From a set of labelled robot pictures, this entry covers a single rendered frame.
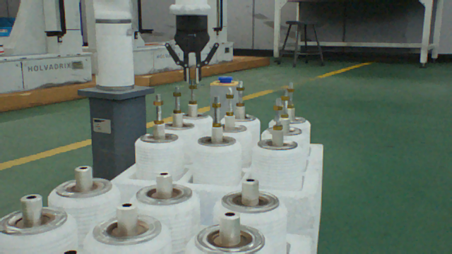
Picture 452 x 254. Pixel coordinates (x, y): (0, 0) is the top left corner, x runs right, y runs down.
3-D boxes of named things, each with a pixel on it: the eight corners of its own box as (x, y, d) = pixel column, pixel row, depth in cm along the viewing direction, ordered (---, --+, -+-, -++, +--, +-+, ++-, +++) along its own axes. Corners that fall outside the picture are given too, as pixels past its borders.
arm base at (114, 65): (91, 89, 134) (87, 22, 130) (116, 85, 142) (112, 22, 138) (118, 92, 129) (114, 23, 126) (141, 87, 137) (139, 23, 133)
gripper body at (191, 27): (210, 12, 121) (210, 51, 123) (174, 12, 121) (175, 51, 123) (210, 11, 114) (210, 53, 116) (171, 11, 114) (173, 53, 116)
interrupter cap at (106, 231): (80, 244, 54) (79, 238, 54) (111, 217, 61) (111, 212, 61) (146, 251, 53) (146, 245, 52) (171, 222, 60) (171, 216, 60)
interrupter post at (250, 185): (239, 207, 65) (239, 182, 64) (242, 200, 67) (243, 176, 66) (257, 208, 64) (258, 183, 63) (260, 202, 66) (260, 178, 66)
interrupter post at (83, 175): (72, 192, 70) (70, 170, 69) (80, 187, 72) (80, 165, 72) (88, 194, 69) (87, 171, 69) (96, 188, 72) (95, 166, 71)
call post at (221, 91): (210, 195, 141) (209, 85, 134) (215, 187, 147) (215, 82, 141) (234, 197, 139) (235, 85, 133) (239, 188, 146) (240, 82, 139)
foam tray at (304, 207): (111, 269, 100) (107, 182, 96) (174, 200, 137) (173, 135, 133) (312, 293, 91) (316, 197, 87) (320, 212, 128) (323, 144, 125)
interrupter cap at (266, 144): (248, 146, 95) (248, 142, 95) (275, 140, 100) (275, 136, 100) (279, 154, 90) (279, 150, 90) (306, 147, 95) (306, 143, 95)
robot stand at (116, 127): (82, 197, 139) (76, 89, 133) (119, 183, 151) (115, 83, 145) (123, 207, 132) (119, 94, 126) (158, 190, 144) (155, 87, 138)
